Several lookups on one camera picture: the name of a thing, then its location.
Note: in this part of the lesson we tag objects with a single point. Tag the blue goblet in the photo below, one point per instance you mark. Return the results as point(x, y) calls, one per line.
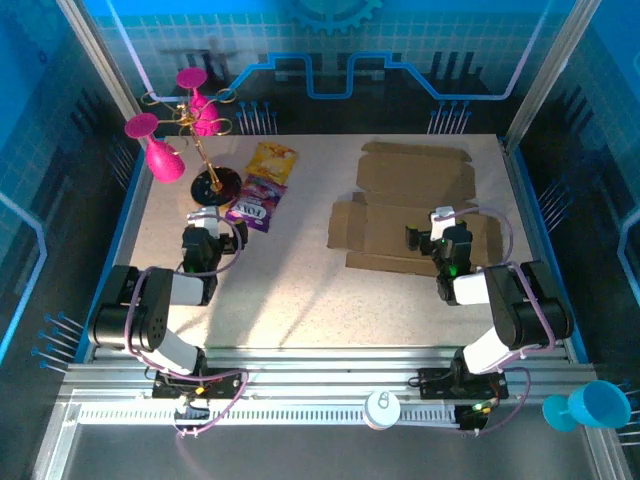
point(597, 405)

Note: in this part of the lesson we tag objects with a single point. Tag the gold glass rack black base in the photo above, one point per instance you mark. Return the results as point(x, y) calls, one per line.
point(215, 187)

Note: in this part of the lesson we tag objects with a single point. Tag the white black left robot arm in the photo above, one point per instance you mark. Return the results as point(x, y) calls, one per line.
point(150, 310)

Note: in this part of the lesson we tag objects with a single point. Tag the large pink goblet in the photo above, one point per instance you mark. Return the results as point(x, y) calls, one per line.
point(162, 160)

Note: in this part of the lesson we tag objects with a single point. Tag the brown cardboard paper box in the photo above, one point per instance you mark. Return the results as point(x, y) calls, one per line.
point(390, 235)

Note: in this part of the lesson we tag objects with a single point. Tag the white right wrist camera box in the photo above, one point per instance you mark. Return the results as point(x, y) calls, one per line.
point(442, 222)

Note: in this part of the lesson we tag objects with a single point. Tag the yellow snack bag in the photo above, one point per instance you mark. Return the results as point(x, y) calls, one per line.
point(270, 162)

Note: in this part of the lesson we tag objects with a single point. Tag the silver tin can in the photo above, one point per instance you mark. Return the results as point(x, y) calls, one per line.
point(381, 410)

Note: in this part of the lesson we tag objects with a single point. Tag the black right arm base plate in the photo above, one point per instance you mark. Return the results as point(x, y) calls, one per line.
point(435, 385)

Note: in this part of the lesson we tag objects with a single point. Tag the black controller board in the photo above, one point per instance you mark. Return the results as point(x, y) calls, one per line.
point(472, 419)

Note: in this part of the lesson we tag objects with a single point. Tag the aluminium frame rail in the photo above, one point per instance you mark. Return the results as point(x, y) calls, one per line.
point(325, 375)

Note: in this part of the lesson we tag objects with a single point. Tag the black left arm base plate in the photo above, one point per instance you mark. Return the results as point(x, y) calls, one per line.
point(225, 385)

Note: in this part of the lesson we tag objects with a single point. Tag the purple candy bag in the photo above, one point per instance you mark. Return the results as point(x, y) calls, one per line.
point(257, 202)

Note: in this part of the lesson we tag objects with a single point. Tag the aluminium frame post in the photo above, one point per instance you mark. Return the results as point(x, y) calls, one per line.
point(560, 50)
point(92, 45)

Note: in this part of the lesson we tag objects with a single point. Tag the small pink goblet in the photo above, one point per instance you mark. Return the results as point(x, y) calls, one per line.
point(202, 117)

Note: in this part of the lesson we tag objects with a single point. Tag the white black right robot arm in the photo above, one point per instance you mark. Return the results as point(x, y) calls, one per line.
point(520, 310)

